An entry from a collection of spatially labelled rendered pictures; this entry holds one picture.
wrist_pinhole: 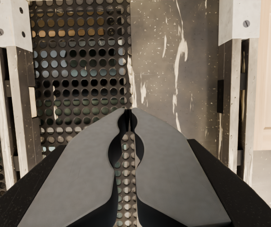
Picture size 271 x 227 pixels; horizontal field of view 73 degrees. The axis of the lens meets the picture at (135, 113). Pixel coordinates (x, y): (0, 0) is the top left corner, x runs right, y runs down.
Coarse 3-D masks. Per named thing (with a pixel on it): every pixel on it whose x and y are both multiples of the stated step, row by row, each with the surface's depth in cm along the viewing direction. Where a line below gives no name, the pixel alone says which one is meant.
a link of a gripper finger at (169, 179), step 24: (144, 120) 10; (144, 144) 8; (168, 144) 8; (144, 168) 7; (168, 168) 7; (192, 168) 7; (144, 192) 6; (168, 192) 6; (192, 192) 6; (144, 216) 6; (168, 216) 5; (192, 216) 5; (216, 216) 5
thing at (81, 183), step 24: (120, 120) 10; (72, 144) 9; (96, 144) 8; (120, 144) 10; (72, 168) 7; (96, 168) 7; (48, 192) 6; (72, 192) 6; (96, 192) 6; (24, 216) 6; (48, 216) 6; (72, 216) 6; (96, 216) 6
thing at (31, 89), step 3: (30, 87) 47; (33, 87) 49; (30, 90) 47; (33, 90) 49; (30, 93) 47; (33, 93) 49; (30, 96) 47; (33, 96) 48; (30, 99) 47; (33, 99) 48; (33, 102) 48; (33, 105) 48; (33, 108) 48; (33, 111) 48; (33, 114) 48
